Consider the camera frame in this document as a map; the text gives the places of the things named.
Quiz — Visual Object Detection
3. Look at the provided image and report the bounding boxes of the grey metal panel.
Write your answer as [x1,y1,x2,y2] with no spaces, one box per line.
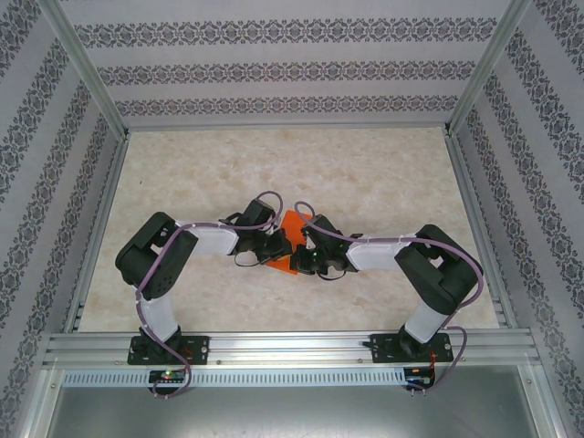
[45,385,539,438]

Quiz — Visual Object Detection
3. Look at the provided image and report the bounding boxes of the thin black right gripper cable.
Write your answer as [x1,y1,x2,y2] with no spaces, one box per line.
[316,264,347,282]

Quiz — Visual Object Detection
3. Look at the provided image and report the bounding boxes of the aluminium table end rail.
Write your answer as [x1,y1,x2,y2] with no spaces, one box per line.
[125,125,451,134]

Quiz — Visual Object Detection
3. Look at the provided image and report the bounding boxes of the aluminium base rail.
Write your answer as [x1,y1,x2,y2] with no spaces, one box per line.
[43,330,542,368]

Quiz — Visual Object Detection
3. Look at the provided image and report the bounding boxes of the slotted cable duct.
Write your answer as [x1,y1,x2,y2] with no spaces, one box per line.
[61,367,407,389]

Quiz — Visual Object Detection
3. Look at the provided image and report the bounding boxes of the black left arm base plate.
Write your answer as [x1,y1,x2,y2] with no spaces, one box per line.
[127,335,211,366]

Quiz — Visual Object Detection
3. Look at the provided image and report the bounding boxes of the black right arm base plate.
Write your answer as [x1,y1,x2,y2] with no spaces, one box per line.
[370,332,454,365]

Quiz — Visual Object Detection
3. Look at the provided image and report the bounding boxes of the aluminium table side rail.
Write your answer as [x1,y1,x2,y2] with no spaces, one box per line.
[444,130,519,329]
[63,134,131,332]

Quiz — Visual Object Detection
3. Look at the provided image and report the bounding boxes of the aluminium frame post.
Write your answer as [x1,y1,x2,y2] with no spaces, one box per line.
[36,0,131,138]
[444,0,533,136]

